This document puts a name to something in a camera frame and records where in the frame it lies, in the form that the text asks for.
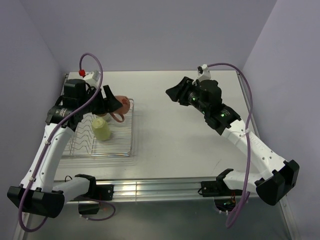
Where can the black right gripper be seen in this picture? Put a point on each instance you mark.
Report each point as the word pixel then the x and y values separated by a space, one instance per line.
pixel 180 91

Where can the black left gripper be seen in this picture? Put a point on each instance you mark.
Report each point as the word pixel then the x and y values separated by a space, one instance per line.
pixel 109 104

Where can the brown and white paper cup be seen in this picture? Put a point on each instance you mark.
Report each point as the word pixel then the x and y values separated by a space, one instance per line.
pixel 107 117

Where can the orange ceramic mug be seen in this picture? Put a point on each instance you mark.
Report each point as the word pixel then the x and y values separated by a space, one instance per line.
pixel 119 114

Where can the yellow-green ceramic mug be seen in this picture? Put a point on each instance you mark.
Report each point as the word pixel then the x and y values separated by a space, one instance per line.
pixel 100 129

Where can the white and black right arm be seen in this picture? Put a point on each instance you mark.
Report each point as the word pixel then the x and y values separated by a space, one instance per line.
pixel 276 176

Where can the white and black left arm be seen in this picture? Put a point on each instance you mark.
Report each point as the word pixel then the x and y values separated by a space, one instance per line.
pixel 37 193

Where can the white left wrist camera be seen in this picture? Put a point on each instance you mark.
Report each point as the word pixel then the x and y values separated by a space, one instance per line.
pixel 91 77

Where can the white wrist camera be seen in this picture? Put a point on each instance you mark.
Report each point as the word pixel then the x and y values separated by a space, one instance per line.
pixel 91 77
pixel 203 74

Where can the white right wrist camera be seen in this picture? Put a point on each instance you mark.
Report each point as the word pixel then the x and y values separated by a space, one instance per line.
pixel 203 74

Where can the metal wire dish rack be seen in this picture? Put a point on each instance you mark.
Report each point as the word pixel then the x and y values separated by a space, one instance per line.
pixel 84 144

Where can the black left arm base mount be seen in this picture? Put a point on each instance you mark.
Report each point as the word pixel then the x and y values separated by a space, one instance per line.
pixel 91 204

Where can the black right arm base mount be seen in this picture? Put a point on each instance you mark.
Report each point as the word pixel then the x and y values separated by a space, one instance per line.
pixel 217 188

